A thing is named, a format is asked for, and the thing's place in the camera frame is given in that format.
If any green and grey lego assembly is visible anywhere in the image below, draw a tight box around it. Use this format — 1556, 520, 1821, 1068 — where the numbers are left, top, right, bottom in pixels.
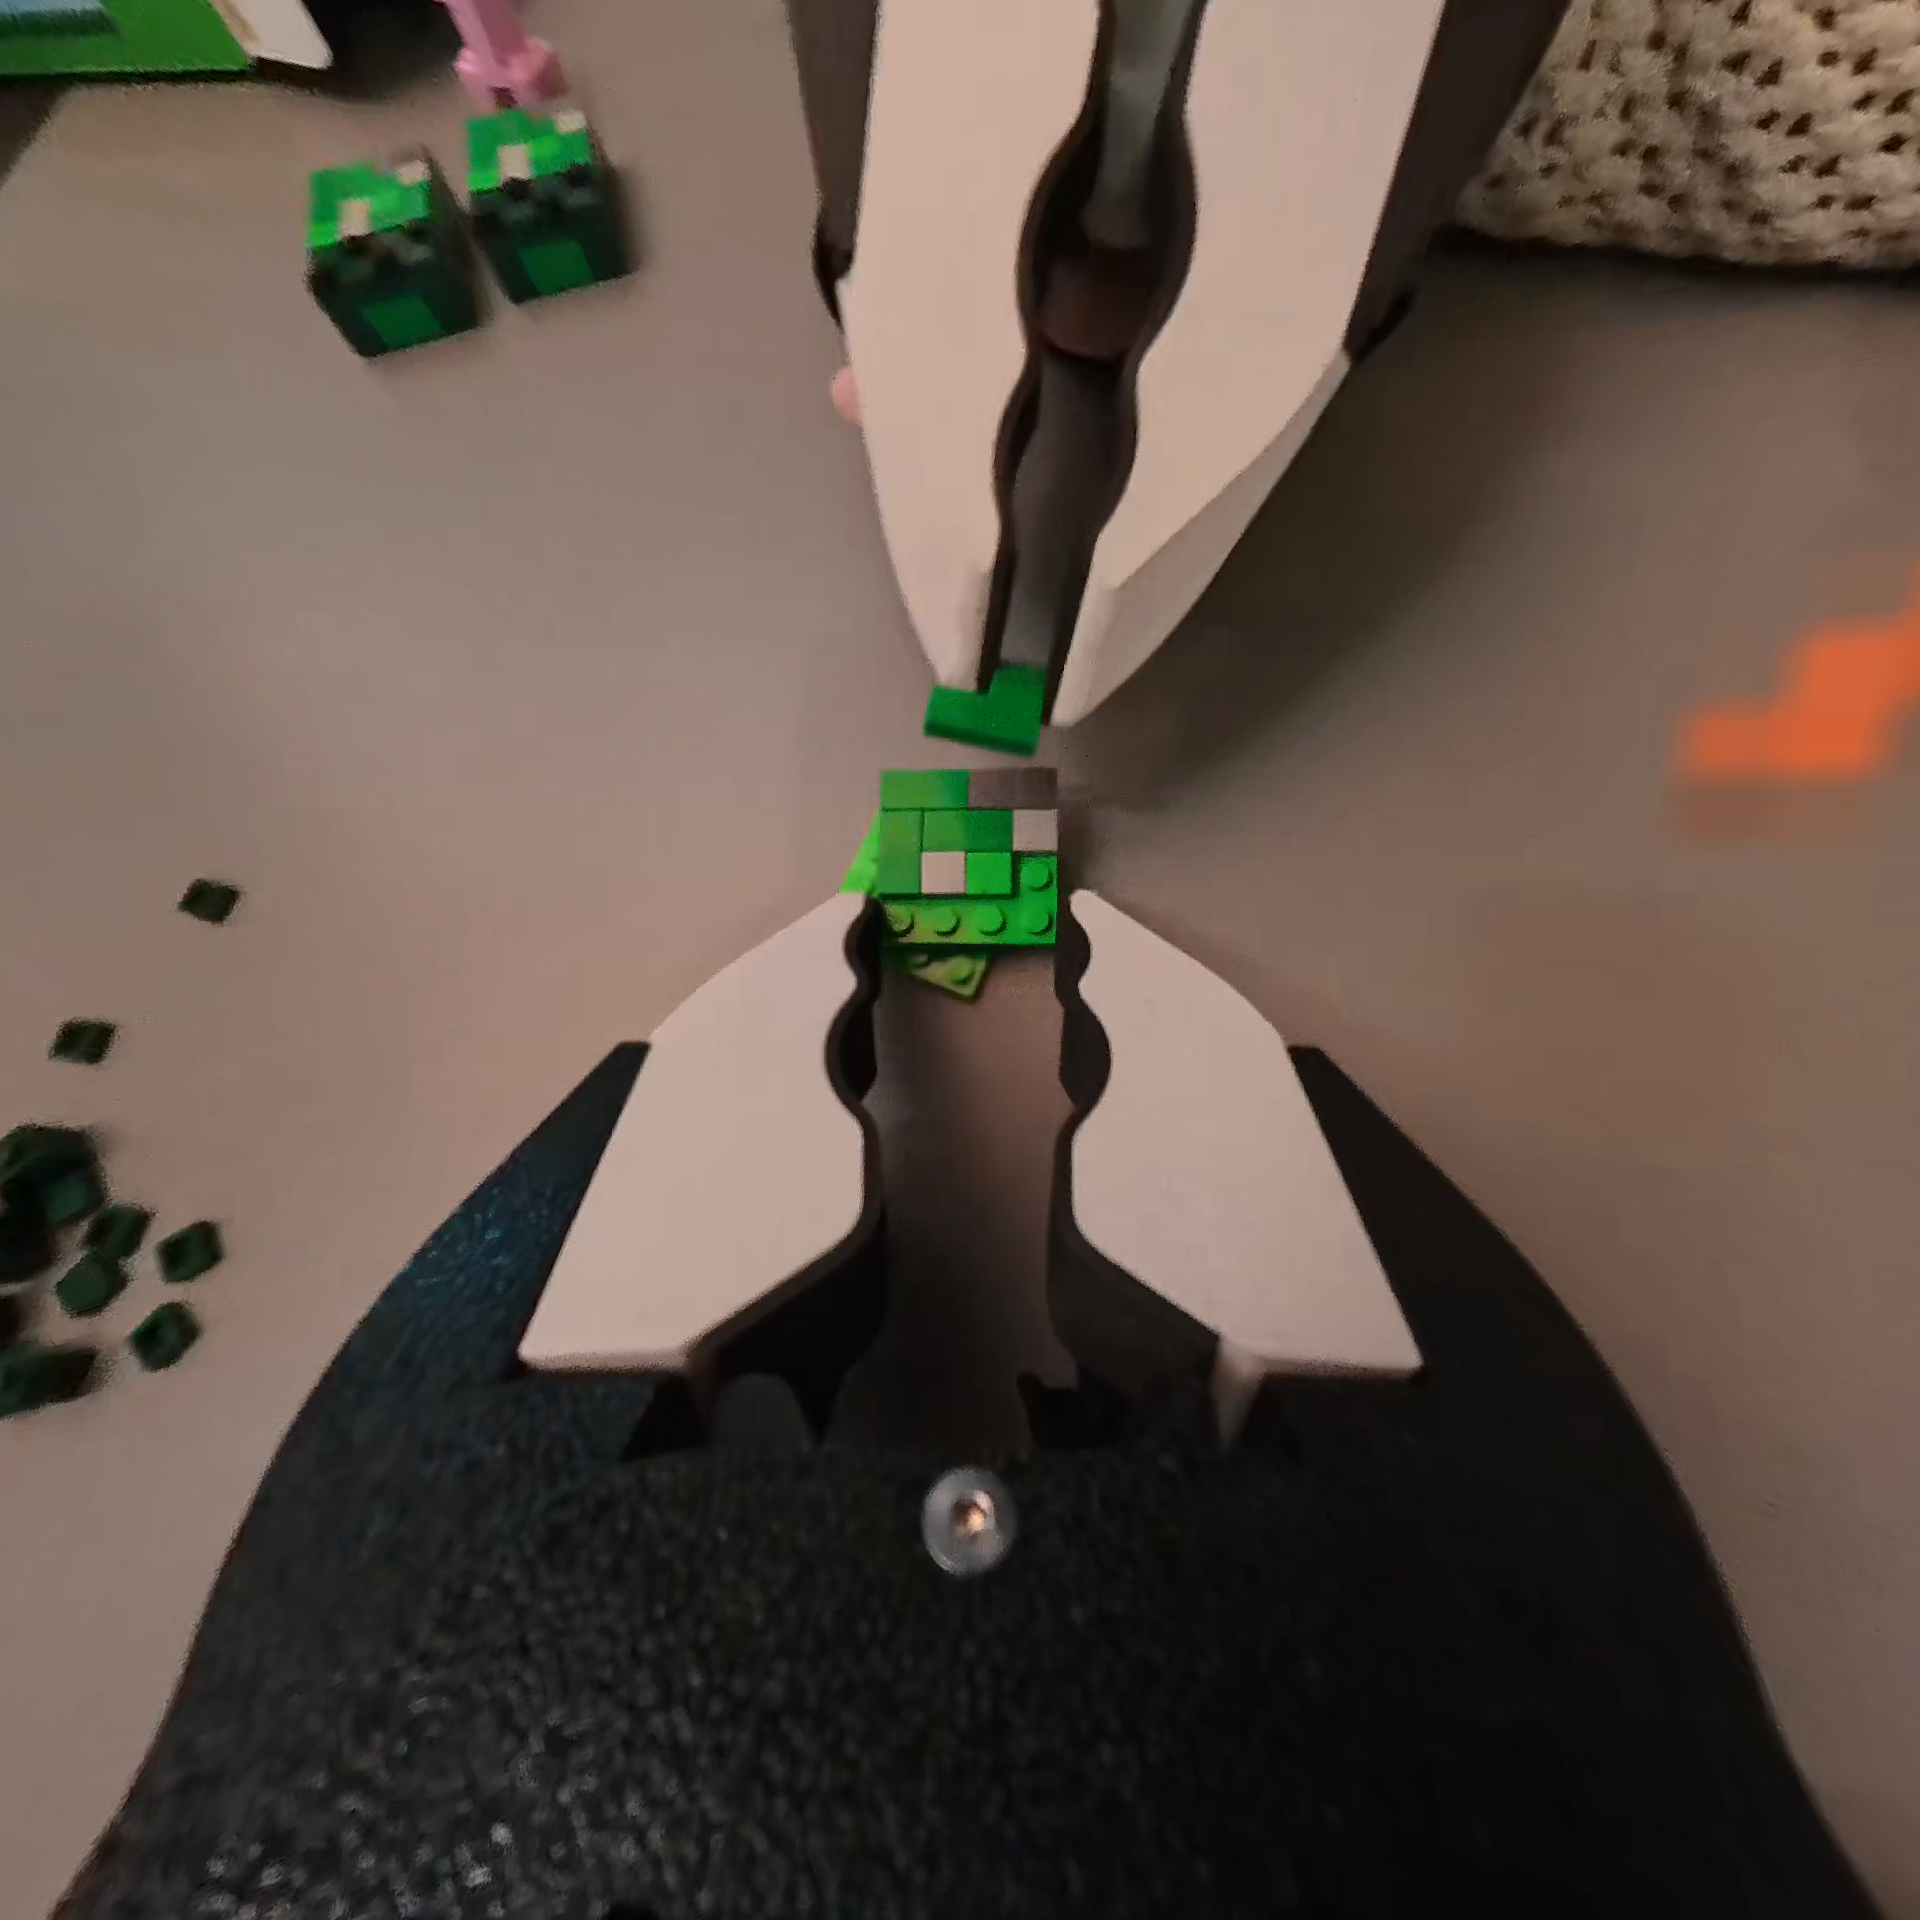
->
858, 764, 1064, 954

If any pile of dark green lego pieces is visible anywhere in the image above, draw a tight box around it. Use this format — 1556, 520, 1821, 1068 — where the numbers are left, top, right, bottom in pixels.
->
0, 876, 243, 1421

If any pink lego figure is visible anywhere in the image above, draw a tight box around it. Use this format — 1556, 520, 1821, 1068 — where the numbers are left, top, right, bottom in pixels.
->
450, 0, 571, 110

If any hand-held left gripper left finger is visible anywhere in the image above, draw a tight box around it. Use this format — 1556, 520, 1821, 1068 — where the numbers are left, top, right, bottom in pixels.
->
516, 893, 890, 1450

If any small green L-shaped lego tile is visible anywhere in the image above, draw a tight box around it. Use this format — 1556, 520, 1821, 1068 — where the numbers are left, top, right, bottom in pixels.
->
922, 660, 1052, 756

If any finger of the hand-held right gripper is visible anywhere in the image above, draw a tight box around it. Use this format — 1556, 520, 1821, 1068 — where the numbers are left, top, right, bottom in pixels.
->
1047, 0, 1451, 732
817, 0, 1113, 692

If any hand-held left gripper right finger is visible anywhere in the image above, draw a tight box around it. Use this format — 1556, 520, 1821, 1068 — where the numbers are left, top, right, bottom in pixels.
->
1054, 888, 1425, 1450

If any orange lego brick separator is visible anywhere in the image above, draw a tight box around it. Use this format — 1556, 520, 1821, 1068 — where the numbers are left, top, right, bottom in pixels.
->
1672, 576, 1920, 790

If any green lego cube build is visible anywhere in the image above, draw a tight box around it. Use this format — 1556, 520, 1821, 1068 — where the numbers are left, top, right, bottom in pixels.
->
464, 109, 637, 306
304, 151, 491, 363

